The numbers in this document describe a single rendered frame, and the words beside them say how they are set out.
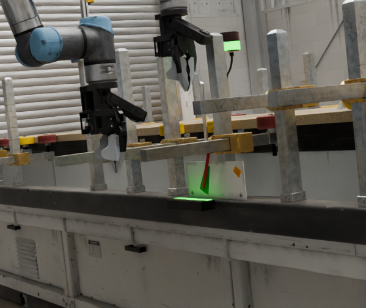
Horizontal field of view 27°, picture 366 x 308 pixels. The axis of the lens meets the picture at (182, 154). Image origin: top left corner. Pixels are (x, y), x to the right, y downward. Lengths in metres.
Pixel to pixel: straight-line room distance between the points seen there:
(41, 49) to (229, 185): 0.62
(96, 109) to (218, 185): 0.45
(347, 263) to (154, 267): 1.27
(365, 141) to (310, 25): 10.22
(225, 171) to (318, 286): 0.44
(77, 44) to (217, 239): 0.72
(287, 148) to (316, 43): 9.97
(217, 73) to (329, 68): 9.60
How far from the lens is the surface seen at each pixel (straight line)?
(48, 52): 1.73
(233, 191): 2.00
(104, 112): 1.77
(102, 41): 1.78
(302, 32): 11.98
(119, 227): 2.62
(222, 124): 2.02
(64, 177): 3.42
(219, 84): 2.02
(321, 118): 2.01
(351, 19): 1.66
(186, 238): 2.28
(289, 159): 1.83
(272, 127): 2.05
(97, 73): 1.78
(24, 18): 1.85
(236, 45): 2.05
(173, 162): 2.23
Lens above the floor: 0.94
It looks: 3 degrees down
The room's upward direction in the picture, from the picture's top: 6 degrees counter-clockwise
